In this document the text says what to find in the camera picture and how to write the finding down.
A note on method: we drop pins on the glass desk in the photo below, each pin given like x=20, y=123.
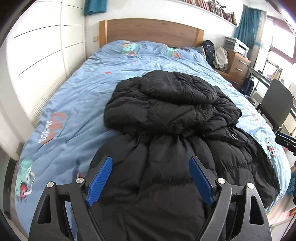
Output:
x=259, y=75

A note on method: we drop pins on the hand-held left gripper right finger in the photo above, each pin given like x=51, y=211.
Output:
x=201, y=183

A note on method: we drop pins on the black puffer coat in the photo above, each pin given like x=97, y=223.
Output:
x=166, y=115

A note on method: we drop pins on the dark grey chair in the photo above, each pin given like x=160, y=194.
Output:
x=277, y=99

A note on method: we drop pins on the bed with blue duvet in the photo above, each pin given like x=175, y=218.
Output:
x=76, y=92

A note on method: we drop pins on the row of books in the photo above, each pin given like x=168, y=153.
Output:
x=215, y=7

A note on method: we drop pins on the wooden dresser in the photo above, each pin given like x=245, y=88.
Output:
x=240, y=64

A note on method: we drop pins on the pile of beige clothes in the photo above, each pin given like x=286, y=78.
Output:
x=221, y=59

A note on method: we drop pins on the wall socket plate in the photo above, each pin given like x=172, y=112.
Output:
x=95, y=39

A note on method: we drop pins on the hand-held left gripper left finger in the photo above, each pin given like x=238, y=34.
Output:
x=99, y=180

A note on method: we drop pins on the dark blue bag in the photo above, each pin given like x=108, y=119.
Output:
x=248, y=87

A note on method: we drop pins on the wooden headboard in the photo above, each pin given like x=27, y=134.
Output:
x=150, y=30

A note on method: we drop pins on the teal curtain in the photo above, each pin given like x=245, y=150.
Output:
x=248, y=23
x=94, y=7

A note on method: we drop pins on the white wardrobe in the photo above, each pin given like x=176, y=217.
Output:
x=41, y=46

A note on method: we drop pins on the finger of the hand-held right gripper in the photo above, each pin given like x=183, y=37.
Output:
x=286, y=141

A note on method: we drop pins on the black backpack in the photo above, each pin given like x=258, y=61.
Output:
x=208, y=54

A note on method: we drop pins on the white printer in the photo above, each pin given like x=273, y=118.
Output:
x=241, y=48

